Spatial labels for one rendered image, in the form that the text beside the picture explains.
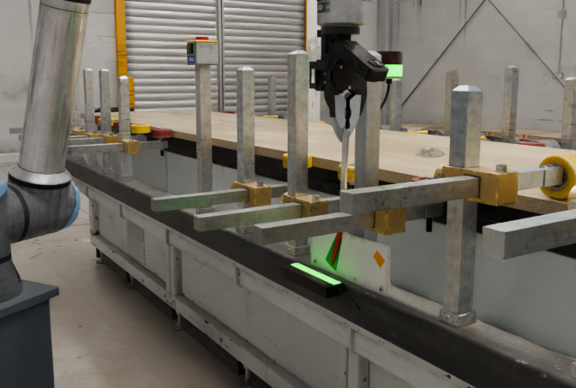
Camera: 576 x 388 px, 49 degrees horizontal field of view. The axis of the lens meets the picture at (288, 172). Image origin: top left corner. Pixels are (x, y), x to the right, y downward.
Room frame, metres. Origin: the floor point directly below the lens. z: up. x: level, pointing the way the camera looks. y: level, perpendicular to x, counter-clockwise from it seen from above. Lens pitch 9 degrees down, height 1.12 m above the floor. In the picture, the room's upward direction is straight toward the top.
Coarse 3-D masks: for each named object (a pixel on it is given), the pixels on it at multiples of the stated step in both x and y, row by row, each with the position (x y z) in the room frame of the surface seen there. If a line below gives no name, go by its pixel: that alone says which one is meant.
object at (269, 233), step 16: (416, 208) 1.24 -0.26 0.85; (432, 208) 1.27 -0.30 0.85; (256, 224) 1.08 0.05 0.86; (272, 224) 1.08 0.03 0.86; (288, 224) 1.08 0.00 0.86; (304, 224) 1.10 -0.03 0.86; (320, 224) 1.12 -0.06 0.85; (336, 224) 1.14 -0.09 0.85; (352, 224) 1.16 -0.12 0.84; (368, 224) 1.18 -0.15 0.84; (256, 240) 1.07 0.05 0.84; (272, 240) 1.06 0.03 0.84; (288, 240) 1.08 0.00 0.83
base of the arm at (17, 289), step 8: (8, 256) 1.44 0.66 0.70; (0, 264) 1.42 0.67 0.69; (8, 264) 1.44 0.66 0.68; (0, 272) 1.41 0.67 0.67; (8, 272) 1.43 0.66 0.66; (16, 272) 1.48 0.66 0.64; (0, 280) 1.40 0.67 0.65; (8, 280) 1.42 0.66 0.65; (16, 280) 1.45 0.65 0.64; (0, 288) 1.40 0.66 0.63; (8, 288) 1.41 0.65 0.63; (16, 288) 1.44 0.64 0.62; (0, 296) 1.39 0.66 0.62; (8, 296) 1.41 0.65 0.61
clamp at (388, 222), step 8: (400, 208) 1.17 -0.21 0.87; (376, 216) 1.18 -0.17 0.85; (384, 216) 1.16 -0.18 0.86; (392, 216) 1.16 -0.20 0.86; (400, 216) 1.17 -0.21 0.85; (376, 224) 1.18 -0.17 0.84; (384, 224) 1.16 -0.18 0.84; (392, 224) 1.16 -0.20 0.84; (400, 224) 1.18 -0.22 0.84; (384, 232) 1.16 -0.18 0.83; (392, 232) 1.16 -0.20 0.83; (400, 232) 1.18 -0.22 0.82
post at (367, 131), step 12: (372, 84) 1.23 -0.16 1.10; (372, 96) 1.23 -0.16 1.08; (372, 108) 1.23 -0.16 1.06; (360, 120) 1.24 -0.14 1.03; (372, 120) 1.23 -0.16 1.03; (360, 132) 1.24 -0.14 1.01; (372, 132) 1.23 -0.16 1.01; (360, 144) 1.23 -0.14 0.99; (372, 144) 1.23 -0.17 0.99; (360, 156) 1.23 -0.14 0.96; (372, 156) 1.23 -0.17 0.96; (360, 168) 1.23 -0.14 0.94; (372, 168) 1.23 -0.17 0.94; (360, 180) 1.23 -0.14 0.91; (372, 180) 1.23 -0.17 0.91; (372, 240) 1.23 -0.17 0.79
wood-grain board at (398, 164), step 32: (192, 128) 2.62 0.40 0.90; (224, 128) 2.62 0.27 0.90; (256, 128) 2.62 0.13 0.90; (320, 128) 2.62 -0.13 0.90; (320, 160) 1.69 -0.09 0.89; (352, 160) 1.63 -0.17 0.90; (384, 160) 1.63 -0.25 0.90; (416, 160) 1.63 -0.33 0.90; (448, 160) 1.63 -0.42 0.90; (480, 160) 1.63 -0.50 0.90; (512, 160) 1.63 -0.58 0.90
